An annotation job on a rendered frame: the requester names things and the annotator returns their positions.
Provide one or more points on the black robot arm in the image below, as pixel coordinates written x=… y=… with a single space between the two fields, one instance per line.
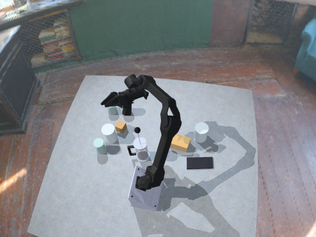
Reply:
x=169 y=127

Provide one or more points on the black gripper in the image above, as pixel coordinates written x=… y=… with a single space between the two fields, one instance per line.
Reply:
x=120 y=99

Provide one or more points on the tan cardboard box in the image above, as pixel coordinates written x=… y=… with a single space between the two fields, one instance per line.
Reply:
x=180 y=143

